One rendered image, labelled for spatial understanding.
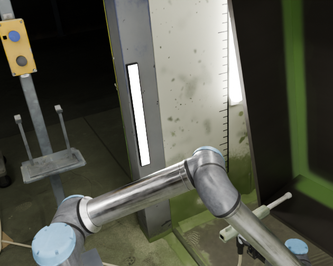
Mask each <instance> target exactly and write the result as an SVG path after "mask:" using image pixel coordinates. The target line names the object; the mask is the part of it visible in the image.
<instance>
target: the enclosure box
mask: <svg viewBox="0 0 333 266"><path fill-rule="evenodd" d="M227 3H228V10H229V17H230V24H231V28H232V35H233V42H234V49H235V55H236V62H237V69H238V76H239V83H240V90H241V94H242V101H243V108H244V115H245V122H246V129H247V135H248V142H249V149H250V153H251V160H252V167H253V174H254V181H255V188H256V195H257V201H258V206H259V207H260V206H262V205H265V206H268V205H270V204H271V203H273V202H274V201H276V200H278V199H279V198H281V197H282V196H284V195H285V194H286V193H287V192H290V193H291V194H292V197H291V198H290V199H286V200H285V201H283V202H282V203H280V204H279V205H277V206H275V207H274V208H272V209H270V215H272V216H273V217H274V218H276V219H277V220H279V221H280V222H282V223H283V224H284V225H286V226H287V227H289V228H290V229H292V230H293V231H295V232H296V233H298V234H299V235H300V236H302V237H303V238H305V239H306V240H308V241H309V242H311V243H312V244H314V245H315V246H316V247H318V248H319V249H321V250H323V251H324V252H325V253H327V254H328V255H330V256H331V257H332V258H333V0H227Z"/></svg>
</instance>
